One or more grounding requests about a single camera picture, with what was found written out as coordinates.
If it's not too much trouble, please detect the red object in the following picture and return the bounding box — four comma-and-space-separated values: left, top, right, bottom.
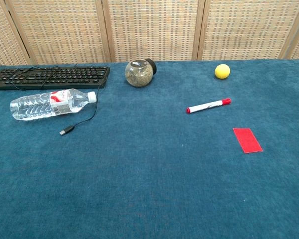
233, 127, 264, 155

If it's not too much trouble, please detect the blue table cloth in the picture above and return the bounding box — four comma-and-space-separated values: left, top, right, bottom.
0, 59, 299, 239

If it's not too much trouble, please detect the round glass jar black lid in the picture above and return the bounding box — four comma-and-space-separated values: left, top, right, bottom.
125, 58, 157, 88

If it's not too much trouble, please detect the red whiteboard marker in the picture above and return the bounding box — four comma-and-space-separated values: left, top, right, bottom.
185, 98, 232, 115

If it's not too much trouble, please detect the yellow foam ball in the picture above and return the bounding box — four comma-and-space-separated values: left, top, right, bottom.
214, 64, 231, 80

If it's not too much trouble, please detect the woven bamboo folding screen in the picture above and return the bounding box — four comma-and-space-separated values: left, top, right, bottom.
0, 0, 299, 68

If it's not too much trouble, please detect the clear plastic water bottle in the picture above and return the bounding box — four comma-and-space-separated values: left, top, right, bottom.
9, 88, 98, 121

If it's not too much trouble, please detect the black computer keyboard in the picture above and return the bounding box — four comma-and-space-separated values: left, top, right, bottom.
0, 66, 111, 91

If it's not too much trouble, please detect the black usb keyboard cable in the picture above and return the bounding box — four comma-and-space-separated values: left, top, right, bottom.
11, 65, 100, 136

